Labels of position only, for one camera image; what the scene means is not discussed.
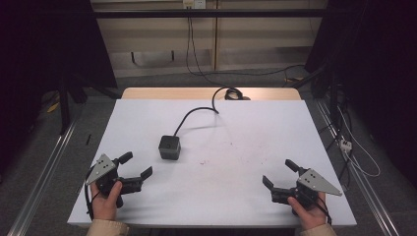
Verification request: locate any white table mat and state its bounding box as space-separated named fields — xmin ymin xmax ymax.
xmin=67 ymin=98 xmax=358 ymax=229

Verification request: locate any black wall cable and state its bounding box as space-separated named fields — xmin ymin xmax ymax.
xmin=185 ymin=7 xmax=306 ymax=87

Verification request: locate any white power strip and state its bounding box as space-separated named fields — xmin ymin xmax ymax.
xmin=339 ymin=137 xmax=353 ymax=153

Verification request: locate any person's right hand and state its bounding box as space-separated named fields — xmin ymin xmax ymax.
xmin=287 ymin=191 xmax=328 ymax=231

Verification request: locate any person's left hand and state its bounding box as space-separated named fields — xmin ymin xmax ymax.
xmin=89 ymin=180 xmax=124 ymax=222

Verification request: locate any white wall socket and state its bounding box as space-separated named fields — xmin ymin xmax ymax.
xmin=182 ymin=0 xmax=208 ymax=10

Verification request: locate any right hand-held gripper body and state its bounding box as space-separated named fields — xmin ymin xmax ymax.
xmin=270 ymin=167 xmax=344 ymax=210

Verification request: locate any black curtain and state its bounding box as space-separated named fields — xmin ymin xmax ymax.
xmin=304 ymin=0 xmax=417 ymax=190
xmin=0 ymin=0 xmax=118 ymax=178

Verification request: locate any black horizontal frame bar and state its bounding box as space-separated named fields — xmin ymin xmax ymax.
xmin=91 ymin=9 xmax=328 ymax=19

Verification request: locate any left hand-held gripper black cable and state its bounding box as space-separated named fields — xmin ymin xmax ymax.
xmin=84 ymin=175 xmax=101 ymax=220

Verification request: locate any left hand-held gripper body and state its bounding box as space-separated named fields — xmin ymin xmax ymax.
xmin=85 ymin=152 xmax=145 ymax=209

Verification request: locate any right hand-held gripper black cable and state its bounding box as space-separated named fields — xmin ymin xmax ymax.
xmin=313 ymin=196 xmax=332 ymax=226

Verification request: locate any black metal stand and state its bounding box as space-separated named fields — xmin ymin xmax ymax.
xmin=55 ymin=73 xmax=89 ymax=136

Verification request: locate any black cube power adapter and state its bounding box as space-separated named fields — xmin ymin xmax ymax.
xmin=157 ymin=135 xmax=182 ymax=161

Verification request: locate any hand-held gripper black cable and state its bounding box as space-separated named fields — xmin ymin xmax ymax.
xmin=313 ymin=196 xmax=332 ymax=226
xmin=84 ymin=175 xmax=101 ymax=220

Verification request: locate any black power adapter cable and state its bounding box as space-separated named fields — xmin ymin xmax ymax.
xmin=172 ymin=86 xmax=252 ymax=138

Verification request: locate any white floor cable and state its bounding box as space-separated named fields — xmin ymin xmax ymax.
xmin=336 ymin=105 xmax=382 ymax=179

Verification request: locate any aluminium floor rail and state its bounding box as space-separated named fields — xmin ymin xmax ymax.
xmin=315 ymin=99 xmax=401 ymax=236
xmin=7 ymin=118 xmax=80 ymax=236

